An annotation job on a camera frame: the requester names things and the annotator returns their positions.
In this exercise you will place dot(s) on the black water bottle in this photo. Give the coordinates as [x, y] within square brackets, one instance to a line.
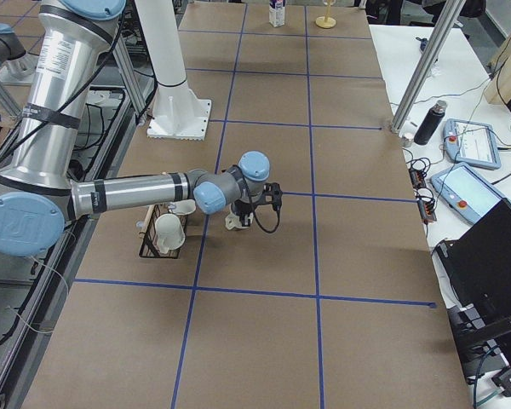
[430, 123]

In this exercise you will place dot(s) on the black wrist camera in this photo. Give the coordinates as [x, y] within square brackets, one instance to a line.
[272, 195]

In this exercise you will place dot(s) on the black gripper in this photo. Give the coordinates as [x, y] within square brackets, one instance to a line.
[239, 209]

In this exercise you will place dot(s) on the teach pendant near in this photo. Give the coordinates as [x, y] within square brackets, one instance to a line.
[466, 191]

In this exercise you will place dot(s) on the white mug on rack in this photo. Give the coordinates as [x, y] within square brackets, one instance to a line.
[170, 233]
[182, 208]

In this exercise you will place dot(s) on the white ribbed mug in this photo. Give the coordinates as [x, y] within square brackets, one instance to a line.
[236, 222]

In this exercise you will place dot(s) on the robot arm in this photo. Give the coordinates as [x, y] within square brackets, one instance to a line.
[17, 65]
[40, 192]

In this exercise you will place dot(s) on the aluminium frame post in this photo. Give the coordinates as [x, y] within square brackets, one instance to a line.
[450, 12]

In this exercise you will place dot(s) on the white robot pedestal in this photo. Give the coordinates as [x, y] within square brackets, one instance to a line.
[177, 113]

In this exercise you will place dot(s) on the teach pendant far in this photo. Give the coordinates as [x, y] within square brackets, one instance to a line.
[472, 143]

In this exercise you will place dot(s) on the black monitor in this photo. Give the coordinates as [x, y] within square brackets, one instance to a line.
[479, 268]

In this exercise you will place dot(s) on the teach pendant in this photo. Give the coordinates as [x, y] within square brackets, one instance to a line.
[466, 191]
[472, 143]

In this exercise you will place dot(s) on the wooden cup tree stand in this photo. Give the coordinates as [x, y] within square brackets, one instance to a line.
[326, 21]

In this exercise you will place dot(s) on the blue white milk carton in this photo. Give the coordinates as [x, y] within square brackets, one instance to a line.
[277, 12]

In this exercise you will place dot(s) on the black wire mug rack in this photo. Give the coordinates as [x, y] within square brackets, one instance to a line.
[148, 235]

